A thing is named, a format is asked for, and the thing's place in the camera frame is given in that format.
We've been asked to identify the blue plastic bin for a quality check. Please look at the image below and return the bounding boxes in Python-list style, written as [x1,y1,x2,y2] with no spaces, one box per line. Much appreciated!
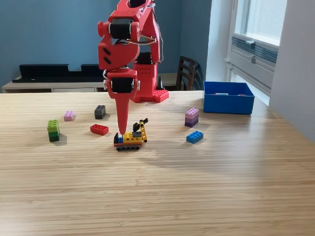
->
[203,81,255,116]

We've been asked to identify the dark grey brick stack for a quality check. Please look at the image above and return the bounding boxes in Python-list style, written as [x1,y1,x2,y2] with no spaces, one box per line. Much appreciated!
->
[94,105,107,120]

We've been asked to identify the red flat brick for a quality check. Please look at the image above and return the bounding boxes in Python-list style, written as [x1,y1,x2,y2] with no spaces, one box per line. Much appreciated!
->
[90,123,109,136]

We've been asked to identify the yellow toy digger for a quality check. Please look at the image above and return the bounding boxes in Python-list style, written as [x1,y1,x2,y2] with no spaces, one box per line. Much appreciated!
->
[113,118,149,152]

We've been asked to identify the pink brick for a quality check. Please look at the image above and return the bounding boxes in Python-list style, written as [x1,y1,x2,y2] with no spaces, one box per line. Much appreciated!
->
[63,110,76,122]

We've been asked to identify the dark wooden chair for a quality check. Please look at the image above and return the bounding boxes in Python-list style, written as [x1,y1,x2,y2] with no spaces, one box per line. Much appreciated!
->
[175,56,204,91]

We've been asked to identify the purple brick stack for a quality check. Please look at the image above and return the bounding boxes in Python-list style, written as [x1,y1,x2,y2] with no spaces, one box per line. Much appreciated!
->
[184,108,200,128]

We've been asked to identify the green brick stack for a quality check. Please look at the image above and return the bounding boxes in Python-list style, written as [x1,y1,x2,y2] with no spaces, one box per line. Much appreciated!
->
[47,119,61,143]

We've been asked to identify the pale wooden sideboard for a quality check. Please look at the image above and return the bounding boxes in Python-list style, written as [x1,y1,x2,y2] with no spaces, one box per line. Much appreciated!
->
[1,72,184,93]

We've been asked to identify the blue brick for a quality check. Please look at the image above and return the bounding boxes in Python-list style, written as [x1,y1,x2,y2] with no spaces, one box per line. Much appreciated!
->
[186,130,204,145]

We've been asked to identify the grey window vent grille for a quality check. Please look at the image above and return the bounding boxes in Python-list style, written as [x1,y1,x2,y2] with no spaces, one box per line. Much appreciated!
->
[231,36,279,65]

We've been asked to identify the white window frame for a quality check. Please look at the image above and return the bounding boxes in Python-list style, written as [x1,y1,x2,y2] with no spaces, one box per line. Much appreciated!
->
[231,0,288,47]

